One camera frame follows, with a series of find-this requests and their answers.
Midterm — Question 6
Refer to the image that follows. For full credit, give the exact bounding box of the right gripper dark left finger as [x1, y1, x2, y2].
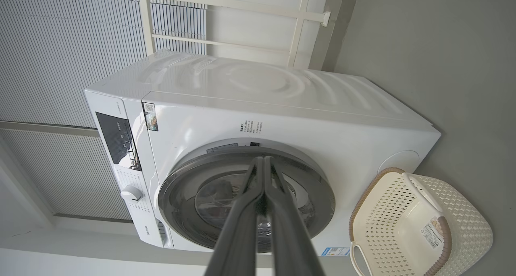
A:
[204, 156, 265, 276]

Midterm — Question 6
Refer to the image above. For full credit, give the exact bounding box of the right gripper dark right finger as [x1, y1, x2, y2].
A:
[265, 156, 326, 276]

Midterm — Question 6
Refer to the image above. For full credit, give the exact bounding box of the round black glass washer door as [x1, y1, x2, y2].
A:
[158, 138, 336, 254]

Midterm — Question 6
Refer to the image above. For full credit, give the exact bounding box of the white washing machine dial knob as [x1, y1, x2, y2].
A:
[120, 185, 144, 202]

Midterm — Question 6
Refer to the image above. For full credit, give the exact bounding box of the white front-load washing machine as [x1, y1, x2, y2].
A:
[84, 50, 442, 257]

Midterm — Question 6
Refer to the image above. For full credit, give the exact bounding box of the printed product label sticker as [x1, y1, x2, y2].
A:
[421, 218, 446, 249]

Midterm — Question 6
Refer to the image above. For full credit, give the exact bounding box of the black washing machine display panel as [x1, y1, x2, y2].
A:
[96, 112, 142, 172]

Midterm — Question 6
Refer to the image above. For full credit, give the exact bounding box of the cream perforated laundry basket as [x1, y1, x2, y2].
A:
[349, 167, 493, 276]

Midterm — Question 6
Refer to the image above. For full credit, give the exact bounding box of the blue energy label sticker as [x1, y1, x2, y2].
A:
[320, 247, 350, 257]

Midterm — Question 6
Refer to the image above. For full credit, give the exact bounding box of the grey warning sticker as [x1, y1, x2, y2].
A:
[206, 143, 239, 154]

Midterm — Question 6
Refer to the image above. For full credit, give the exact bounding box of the printed instruction text label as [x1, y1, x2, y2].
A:
[240, 121, 263, 135]

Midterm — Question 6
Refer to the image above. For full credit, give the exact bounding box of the round white filter cover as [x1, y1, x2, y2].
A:
[378, 150, 420, 175]

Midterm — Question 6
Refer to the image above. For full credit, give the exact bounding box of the small QR code sticker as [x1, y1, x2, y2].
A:
[143, 103, 158, 132]

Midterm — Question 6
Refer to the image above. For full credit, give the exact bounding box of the white slatted window blind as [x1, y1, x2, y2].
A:
[0, 0, 208, 221]

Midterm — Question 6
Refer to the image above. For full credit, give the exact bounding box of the white metal railing frame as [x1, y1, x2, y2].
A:
[137, 0, 331, 69]

